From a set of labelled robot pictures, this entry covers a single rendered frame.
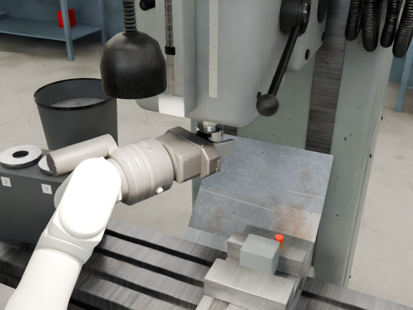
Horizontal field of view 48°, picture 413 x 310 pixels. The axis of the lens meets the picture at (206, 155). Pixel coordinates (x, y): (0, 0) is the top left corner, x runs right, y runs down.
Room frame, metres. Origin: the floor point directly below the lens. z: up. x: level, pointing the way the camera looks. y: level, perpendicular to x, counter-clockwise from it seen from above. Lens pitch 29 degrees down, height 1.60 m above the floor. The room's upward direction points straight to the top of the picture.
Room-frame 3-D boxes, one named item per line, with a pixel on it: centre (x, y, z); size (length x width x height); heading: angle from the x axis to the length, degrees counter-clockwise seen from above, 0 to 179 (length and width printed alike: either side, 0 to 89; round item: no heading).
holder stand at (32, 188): (0.89, 0.36, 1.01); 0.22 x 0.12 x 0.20; 73
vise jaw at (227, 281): (0.61, -0.08, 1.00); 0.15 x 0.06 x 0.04; 66
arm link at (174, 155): (0.64, 0.06, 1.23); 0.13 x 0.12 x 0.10; 40
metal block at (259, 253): (0.66, -0.10, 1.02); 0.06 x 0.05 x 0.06; 66
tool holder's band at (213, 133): (0.70, -0.01, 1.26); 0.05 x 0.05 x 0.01
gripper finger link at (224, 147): (0.68, -0.03, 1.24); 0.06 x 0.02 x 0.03; 130
